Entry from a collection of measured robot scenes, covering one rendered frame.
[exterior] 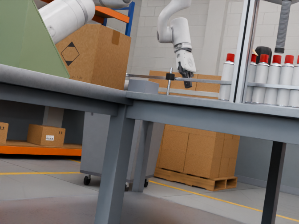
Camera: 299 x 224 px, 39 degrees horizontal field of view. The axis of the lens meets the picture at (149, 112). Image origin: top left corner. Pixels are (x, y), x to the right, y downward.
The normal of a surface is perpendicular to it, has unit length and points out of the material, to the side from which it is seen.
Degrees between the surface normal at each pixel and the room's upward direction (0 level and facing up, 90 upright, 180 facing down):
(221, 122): 90
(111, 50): 90
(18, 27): 90
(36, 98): 90
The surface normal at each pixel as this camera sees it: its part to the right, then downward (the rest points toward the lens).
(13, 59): -0.65, -0.11
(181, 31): 0.00, -0.23
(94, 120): -0.33, 0.00
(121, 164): 0.77, 0.11
